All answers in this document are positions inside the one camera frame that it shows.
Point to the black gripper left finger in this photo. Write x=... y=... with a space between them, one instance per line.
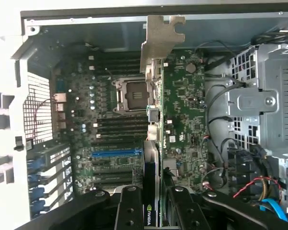
x=129 y=210

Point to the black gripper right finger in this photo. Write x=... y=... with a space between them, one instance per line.
x=187 y=213

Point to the grey chipset heatsink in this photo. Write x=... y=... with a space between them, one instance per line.
x=170 y=167

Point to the blue expansion slot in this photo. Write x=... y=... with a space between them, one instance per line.
x=113 y=153

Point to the green motherboard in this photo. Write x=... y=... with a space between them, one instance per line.
x=187 y=107

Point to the metal CPU socket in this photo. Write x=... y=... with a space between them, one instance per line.
x=132 y=95

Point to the silver coin battery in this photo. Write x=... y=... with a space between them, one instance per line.
x=191 y=68

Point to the perforated metal drive cage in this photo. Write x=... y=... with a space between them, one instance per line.
x=266 y=72

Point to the open black PC case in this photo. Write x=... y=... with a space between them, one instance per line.
x=98 y=36

